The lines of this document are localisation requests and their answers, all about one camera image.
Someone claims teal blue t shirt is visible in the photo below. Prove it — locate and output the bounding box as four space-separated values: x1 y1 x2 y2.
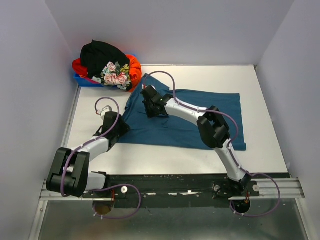
119 83 247 151

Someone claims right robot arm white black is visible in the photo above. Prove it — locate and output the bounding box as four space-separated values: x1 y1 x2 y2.
140 85 252 196

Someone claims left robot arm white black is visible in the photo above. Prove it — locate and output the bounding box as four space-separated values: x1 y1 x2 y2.
46 111 130 198

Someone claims orange t shirt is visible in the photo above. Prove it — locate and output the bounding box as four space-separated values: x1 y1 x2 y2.
72 54 142 93

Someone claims blue plastic bin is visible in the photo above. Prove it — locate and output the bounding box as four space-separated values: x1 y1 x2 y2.
72 52 138 88

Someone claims black floral t shirt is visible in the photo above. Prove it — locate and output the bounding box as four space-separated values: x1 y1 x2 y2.
80 40 133 92

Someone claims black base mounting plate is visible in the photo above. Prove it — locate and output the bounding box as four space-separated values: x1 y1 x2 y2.
82 172 291 210

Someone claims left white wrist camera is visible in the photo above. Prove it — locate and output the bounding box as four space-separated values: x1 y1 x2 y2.
96 105 113 120

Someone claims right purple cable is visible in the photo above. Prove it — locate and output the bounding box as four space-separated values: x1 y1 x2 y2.
141 71 282 218

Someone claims purple cable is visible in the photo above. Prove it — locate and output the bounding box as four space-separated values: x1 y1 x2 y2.
61 97 142 220
141 71 282 218

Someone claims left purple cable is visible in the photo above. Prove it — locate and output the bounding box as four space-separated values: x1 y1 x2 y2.
61 97 142 220

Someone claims aluminium extrusion rail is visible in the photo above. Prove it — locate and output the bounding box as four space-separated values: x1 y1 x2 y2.
40 175 305 201

